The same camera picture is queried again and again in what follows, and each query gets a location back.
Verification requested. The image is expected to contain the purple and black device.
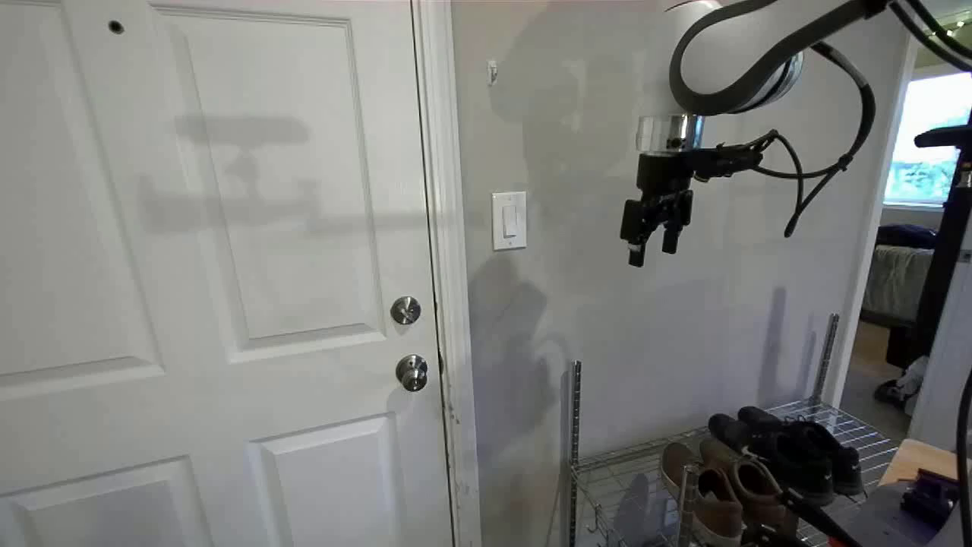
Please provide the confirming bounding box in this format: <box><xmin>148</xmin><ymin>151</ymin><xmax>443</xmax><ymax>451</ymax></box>
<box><xmin>899</xmin><ymin>468</ymin><xmax>967</xmax><ymax>533</ymax></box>

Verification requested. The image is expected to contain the black camera stand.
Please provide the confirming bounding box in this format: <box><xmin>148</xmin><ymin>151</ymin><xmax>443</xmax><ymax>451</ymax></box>
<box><xmin>886</xmin><ymin>111</ymin><xmax>972</xmax><ymax>372</ymax></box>

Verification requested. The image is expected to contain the silver deadbolt lock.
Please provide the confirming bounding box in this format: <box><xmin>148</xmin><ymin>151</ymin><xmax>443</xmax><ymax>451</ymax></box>
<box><xmin>389</xmin><ymin>291</ymin><xmax>427</xmax><ymax>329</ymax></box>

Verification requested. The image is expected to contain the black shoe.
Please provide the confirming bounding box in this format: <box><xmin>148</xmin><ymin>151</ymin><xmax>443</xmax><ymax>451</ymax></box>
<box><xmin>737</xmin><ymin>404</ymin><xmax>865</xmax><ymax>498</ymax></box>
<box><xmin>707</xmin><ymin>410</ymin><xmax>840</xmax><ymax>502</ymax></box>

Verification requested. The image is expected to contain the bed with dark bedding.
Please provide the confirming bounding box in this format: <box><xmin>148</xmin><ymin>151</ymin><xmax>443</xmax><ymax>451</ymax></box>
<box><xmin>863</xmin><ymin>223</ymin><xmax>941</xmax><ymax>329</ymax></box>

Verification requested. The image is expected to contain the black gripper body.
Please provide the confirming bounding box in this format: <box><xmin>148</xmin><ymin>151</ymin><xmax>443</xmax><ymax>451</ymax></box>
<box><xmin>635</xmin><ymin>148</ymin><xmax>701</xmax><ymax>227</ymax></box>

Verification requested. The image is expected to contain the black orange bar clamp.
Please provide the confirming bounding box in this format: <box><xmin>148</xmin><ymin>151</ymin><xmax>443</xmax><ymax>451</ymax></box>
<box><xmin>772</xmin><ymin>484</ymin><xmax>865</xmax><ymax>547</ymax></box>

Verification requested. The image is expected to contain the bright window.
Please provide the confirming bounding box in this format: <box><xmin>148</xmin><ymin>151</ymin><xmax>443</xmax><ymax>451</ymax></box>
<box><xmin>883</xmin><ymin>69</ymin><xmax>972</xmax><ymax>211</ymax></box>

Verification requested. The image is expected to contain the silver round door knob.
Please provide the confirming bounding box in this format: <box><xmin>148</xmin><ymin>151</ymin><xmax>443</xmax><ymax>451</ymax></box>
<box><xmin>392</xmin><ymin>352</ymin><xmax>433</xmax><ymax>394</ymax></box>

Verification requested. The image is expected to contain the brown shoe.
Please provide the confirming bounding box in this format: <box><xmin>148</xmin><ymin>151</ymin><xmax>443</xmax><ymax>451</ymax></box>
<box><xmin>659</xmin><ymin>438</ymin><xmax>746</xmax><ymax>547</ymax></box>
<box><xmin>697</xmin><ymin>435</ymin><xmax>803</xmax><ymax>538</ymax></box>

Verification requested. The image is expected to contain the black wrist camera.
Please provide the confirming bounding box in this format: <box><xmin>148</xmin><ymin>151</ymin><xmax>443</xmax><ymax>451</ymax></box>
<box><xmin>694</xmin><ymin>137</ymin><xmax>776</xmax><ymax>184</ymax></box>

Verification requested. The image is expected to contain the light wooden table board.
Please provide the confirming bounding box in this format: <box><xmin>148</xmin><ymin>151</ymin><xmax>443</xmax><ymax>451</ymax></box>
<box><xmin>878</xmin><ymin>435</ymin><xmax>967</xmax><ymax>490</ymax></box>

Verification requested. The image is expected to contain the white panelled entry door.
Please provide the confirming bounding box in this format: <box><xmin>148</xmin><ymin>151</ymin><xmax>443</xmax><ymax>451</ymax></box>
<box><xmin>0</xmin><ymin>0</ymin><xmax>457</xmax><ymax>547</ymax></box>

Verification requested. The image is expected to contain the white wall light switch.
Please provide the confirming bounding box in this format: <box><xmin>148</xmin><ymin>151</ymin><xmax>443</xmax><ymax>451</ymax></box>
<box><xmin>490</xmin><ymin>188</ymin><xmax>531</xmax><ymax>252</ymax></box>

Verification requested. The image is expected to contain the metal wire shoe rack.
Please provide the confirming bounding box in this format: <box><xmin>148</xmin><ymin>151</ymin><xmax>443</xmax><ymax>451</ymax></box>
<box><xmin>558</xmin><ymin>312</ymin><xmax>899</xmax><ymax>547</ymax></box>

